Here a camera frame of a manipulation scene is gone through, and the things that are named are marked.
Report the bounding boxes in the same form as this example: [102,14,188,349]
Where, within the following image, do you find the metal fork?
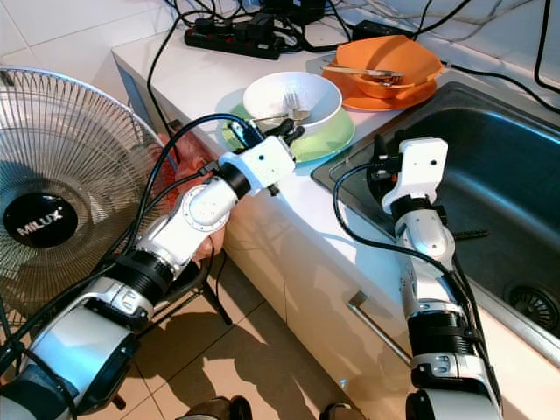
[276,92,312,123]

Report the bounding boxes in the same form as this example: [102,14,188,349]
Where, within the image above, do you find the white bowl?
[242,71,344,130]

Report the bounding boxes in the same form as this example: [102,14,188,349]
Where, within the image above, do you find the white kitchen cabinet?
[112,35,560,420]

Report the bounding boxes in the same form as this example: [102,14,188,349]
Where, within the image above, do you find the orange plate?
[319,63,438,113]

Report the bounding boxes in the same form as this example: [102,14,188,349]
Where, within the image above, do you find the green plate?
[214,87,356,164]

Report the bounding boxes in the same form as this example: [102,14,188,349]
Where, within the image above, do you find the pink plastic bag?
[144,131,227,263]

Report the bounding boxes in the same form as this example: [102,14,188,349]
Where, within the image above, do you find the orange bowl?
[324,35,445,99]

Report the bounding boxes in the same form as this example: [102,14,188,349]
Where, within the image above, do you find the stainless steel sink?
[311,79,560,368]

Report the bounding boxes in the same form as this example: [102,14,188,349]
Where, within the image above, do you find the small black adapter box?
[350,19,399,40]

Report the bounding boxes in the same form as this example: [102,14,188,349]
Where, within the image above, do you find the large black power adapter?
[258,0,333,27]

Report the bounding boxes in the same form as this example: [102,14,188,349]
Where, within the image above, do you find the black metal-framed stool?
[140,258,233,326]

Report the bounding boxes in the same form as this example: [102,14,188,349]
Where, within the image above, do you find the silver standing fan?
[0,66,185,329]

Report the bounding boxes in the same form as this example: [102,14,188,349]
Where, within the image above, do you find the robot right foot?
[319,402,360,420]

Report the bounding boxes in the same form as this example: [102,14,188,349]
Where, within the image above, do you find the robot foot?
[319,402,360,420]
[188,395,250,420]

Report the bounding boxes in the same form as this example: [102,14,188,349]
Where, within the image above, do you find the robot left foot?
[188,395,250,420]

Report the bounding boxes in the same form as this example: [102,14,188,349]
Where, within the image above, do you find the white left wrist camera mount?
[219,136,298,195]

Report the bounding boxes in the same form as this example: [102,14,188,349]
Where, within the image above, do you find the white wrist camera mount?
[381,137,449,215]
[219,136,298,195]

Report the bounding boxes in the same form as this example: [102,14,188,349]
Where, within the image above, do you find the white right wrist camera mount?
[381,137,449,215]

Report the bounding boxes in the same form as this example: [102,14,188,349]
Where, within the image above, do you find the black fan power cord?
[145,22,193,163]

